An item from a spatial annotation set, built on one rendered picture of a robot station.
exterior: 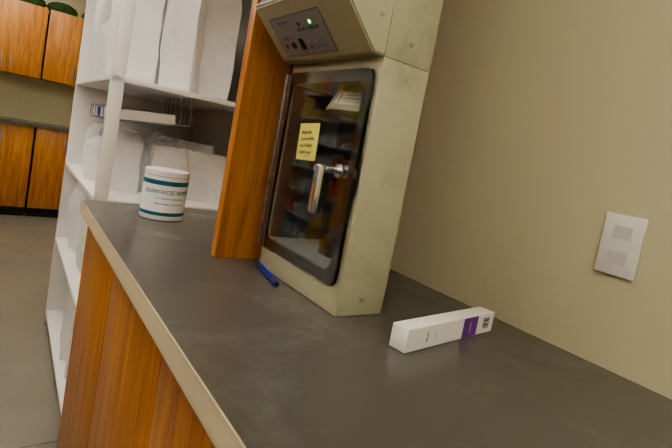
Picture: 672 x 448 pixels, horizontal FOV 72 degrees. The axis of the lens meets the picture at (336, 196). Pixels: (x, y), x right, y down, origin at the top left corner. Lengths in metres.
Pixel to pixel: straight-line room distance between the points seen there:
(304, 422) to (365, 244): 0.39
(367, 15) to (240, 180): 0.50
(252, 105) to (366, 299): 0.51
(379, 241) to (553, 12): 0.65
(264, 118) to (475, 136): 0.52
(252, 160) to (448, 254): 0.55
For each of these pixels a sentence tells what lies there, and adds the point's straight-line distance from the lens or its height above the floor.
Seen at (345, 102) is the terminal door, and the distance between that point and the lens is 0.87.
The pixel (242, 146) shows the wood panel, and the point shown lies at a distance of 1.10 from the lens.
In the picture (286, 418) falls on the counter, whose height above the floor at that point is 0.94.
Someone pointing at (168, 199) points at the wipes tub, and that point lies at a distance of 1.45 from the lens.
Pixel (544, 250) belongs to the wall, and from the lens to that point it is 1.08.
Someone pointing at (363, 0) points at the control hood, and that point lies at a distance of 0.81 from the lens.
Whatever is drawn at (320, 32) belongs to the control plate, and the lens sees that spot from 0.91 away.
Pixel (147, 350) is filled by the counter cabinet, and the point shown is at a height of 0.82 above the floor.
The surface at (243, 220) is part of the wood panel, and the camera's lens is 1.13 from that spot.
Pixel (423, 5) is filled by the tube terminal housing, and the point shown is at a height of 1.52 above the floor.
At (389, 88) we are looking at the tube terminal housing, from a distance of 0.84.
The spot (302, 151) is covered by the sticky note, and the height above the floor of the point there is 1.22.
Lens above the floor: 1.23
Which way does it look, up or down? 5 degrees down
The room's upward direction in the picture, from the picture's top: 11 degrees clockwise
